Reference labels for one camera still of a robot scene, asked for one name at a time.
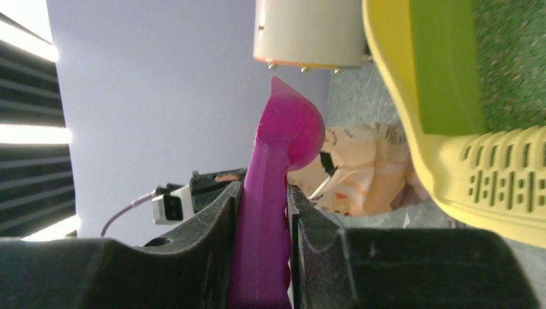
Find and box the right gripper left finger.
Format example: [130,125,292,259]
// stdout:
[1,182,241,308]

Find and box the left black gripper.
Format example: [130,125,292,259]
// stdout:
[189,168,247,214]

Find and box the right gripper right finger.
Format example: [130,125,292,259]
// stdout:
[288,186,540,308]

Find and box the pink cat litter bag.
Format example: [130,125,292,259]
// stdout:
[288,123,430,216]

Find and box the magenta plastic scoop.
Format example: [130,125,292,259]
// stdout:
[225,77,325,308]

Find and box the white orange cylindrical bin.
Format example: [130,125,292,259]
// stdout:
[253,0,367,72]

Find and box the yellow green litter box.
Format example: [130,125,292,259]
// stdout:
[362,1,545,247]

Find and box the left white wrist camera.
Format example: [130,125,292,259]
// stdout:
[152,183,195,225]

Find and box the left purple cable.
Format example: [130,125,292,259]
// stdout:
[100,192,156,238]

